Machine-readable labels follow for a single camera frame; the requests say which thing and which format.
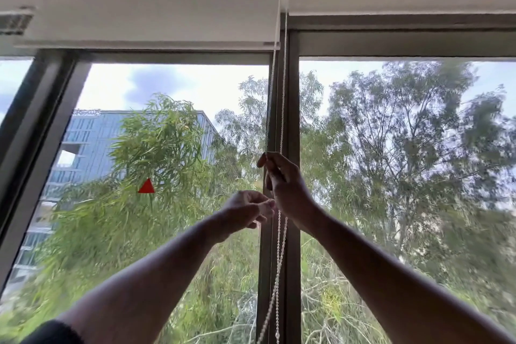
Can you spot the person's right hand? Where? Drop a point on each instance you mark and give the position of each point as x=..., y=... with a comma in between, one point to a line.
x=292, y=194

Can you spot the person's left hand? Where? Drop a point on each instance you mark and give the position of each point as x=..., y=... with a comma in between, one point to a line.
x=238, y=212

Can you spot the person's right fingers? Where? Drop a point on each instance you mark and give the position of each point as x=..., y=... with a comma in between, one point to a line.
x=274, y=168

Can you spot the person's left fingers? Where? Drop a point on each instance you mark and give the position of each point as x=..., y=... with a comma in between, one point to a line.
x=260, y=206

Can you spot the person's left forearm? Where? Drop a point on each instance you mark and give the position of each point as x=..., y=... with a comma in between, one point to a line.
x=153, y=279

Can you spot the person's right forearm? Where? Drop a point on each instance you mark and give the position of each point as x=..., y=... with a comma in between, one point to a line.
x=387, y=279

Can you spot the red triangle sticker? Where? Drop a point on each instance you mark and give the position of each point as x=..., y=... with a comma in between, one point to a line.
x=146, y=187

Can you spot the green trees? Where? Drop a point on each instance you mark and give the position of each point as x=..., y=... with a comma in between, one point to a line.
x=403, y=162

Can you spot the blue glass building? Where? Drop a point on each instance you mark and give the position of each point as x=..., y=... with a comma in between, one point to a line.
x=86, y=146

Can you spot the black sleeve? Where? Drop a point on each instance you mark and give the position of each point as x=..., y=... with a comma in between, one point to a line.
x=52, y=335

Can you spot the ceiling air vent grille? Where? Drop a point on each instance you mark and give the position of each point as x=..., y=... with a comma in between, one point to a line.
x=15, y=22

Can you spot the dark window frame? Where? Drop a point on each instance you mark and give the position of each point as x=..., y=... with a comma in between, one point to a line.
x=282, y=114

